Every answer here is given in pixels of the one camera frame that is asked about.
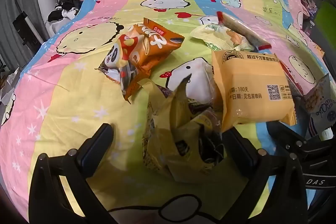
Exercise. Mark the white blue popcorn packet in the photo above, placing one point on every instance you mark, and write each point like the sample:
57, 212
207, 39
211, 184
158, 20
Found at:
319, 100

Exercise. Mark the striped cartoon print bed sheet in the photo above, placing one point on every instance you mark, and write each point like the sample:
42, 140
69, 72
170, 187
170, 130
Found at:
78, 98

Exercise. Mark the yellow plastic snack bag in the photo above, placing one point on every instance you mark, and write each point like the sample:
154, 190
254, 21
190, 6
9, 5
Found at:
183, 134

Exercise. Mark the pale green snack packet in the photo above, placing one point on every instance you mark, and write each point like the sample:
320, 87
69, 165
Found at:
210, 32

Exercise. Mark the black flat object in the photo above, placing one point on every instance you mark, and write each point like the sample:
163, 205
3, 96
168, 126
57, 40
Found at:
25, 27

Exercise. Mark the black and white clothes pile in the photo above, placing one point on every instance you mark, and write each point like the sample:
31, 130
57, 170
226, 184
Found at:
65, 10

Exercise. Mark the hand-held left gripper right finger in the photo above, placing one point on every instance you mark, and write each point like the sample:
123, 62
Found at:
241, 153

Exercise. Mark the red snack packet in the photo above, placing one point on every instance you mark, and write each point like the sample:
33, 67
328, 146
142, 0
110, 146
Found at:
291, 77

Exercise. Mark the yellow-orange snack packet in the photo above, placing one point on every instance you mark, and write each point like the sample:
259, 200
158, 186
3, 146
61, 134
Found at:
252, 82

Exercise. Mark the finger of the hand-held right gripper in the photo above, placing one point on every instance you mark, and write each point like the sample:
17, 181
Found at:
294, 138

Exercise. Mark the orange panda print snack packet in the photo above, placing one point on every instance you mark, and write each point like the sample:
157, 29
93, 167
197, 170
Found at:
118, 58

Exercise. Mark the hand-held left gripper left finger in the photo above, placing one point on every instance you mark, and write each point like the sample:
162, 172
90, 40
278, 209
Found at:
97, 145

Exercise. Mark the long packet with red ends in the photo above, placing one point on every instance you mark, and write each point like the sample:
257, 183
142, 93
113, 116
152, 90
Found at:
241, 29

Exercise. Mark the pile of papers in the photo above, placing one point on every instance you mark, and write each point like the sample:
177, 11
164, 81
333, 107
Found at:
8, 87

